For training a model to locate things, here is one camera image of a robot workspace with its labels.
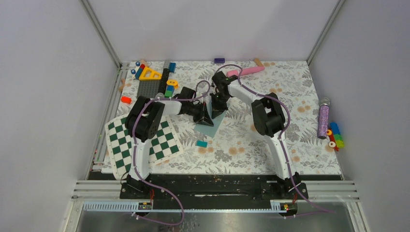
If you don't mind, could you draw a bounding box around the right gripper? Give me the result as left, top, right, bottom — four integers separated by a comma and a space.
210, 92, 231, 119

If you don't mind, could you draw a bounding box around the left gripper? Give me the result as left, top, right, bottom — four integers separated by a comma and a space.
187, 102, 214, 127

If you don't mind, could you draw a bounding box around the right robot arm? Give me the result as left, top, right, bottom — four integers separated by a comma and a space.
211, 72, 300, 199

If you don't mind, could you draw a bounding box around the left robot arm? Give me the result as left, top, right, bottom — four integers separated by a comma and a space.
122, 87, 300, 199

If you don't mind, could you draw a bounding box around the floral table mat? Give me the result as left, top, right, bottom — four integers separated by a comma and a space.
120, 60, 342, 175

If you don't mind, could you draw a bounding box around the small teal block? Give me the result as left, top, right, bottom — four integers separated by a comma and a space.
196, 141, 208, 148

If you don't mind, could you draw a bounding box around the pink cylinder marker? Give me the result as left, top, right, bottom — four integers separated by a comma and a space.
226, 66, 265, 77

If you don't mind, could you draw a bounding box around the green white checkerboard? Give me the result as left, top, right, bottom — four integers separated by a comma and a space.
104, 115, 183, 180

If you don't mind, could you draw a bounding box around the green blue brick stack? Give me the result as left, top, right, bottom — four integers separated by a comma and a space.
164, 80, 178, 98

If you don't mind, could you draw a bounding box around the purple small brick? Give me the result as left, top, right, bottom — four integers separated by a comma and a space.
214, 58, 225, 64

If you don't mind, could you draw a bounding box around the grey cylinder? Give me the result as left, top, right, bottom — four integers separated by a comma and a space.
155, 92, 164, 99

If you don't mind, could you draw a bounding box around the blue lego brick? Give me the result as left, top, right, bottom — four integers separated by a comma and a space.
169, 62, 176, 73

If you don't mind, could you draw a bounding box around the grey lego baseplate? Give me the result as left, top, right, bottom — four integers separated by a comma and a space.
135, 60, 170, 98

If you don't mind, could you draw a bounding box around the wooden block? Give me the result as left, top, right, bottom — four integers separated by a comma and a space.
253, 58, 264, 67

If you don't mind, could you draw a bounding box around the yellow triangle toy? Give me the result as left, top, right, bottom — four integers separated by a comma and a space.
138, 67, 162, 81

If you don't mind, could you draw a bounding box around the small red block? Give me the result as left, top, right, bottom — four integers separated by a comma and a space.
120, 96, 132, 104

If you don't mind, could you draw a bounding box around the purple glitter tube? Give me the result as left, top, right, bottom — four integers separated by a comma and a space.
317, 98, 330, 139

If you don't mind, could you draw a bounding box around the colourful stacked brick toy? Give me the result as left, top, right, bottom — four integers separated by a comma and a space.
326, 122, 345, 151

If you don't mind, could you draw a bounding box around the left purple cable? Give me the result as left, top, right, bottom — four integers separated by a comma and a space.
131, 80, 212, 226

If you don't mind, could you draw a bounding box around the purple cable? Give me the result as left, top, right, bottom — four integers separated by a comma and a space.
131, 80, 212, 226
213, 64, 336, 220

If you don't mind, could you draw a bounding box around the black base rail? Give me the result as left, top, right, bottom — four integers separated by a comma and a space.
119, 174, 308, 210

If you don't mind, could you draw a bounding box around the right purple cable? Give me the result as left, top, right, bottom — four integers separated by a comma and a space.
213, 64, 336, 220

